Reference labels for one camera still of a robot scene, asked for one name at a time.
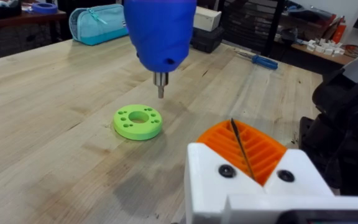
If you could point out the white orange left gripper left finger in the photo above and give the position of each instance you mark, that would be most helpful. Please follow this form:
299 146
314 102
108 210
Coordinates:
207 180

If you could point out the white orange left gripper right finger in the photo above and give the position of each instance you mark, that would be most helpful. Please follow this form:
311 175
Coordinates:
303 180

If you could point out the blue electric screwdriver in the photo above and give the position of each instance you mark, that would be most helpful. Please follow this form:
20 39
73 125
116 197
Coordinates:
160 34

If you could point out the green disc with holes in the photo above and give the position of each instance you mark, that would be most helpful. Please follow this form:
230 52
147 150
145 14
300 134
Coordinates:
126 126

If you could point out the wooden side table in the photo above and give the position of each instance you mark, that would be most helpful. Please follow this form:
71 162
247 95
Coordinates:
328 56

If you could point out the heap of white blocks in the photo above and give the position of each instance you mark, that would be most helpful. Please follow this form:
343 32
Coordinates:
323 46

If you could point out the black plastic case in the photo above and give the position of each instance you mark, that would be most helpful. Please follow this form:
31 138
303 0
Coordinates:
207 40

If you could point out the orange bottle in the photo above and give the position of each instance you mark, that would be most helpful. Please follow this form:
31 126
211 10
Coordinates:
340 31

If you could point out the white cardboard box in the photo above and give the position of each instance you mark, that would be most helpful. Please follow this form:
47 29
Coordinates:
206 19

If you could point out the teal zip pencil bag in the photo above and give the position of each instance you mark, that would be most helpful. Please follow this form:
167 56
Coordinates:
99 26

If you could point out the blue tape roll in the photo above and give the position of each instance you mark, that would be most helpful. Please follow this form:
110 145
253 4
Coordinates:
44 8

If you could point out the dark wooden desk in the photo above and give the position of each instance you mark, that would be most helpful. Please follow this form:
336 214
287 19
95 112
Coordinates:
17 20

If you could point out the black tray with tools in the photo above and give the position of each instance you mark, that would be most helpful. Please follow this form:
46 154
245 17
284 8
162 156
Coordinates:
2 8

